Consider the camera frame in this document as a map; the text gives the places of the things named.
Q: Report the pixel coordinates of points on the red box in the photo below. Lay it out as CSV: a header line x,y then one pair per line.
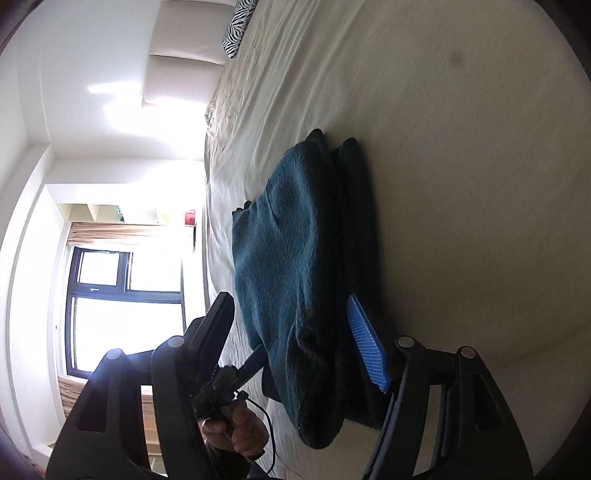
x,y
190,218

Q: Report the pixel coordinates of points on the dark framed window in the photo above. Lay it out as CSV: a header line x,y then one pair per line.
x,y
124,290

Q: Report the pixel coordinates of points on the zebra print pillow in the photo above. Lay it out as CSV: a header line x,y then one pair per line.
x,y
235,32

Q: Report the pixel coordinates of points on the white wall shelf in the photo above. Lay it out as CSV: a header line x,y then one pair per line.
x,y
92,198

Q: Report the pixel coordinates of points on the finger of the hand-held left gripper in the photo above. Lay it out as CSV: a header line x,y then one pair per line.
x,y
253,362

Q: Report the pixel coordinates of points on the dark teal fleece garment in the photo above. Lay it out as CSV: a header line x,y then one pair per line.
x,y
286,258

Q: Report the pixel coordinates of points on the bed with beige sheet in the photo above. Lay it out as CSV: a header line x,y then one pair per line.
x,y
461,184

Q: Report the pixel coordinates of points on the person's left hand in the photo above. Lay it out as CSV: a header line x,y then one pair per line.
x,y
244,431

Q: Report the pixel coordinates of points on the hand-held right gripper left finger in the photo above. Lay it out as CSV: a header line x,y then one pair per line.
x,y
184,369

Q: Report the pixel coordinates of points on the cream upholstered headboard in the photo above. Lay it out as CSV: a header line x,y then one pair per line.
x,y
184,41

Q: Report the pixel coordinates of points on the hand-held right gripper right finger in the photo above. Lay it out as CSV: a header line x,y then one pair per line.
x,y
367,346

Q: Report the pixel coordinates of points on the person's left forearm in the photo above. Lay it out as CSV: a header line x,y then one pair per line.
x,y
244,470

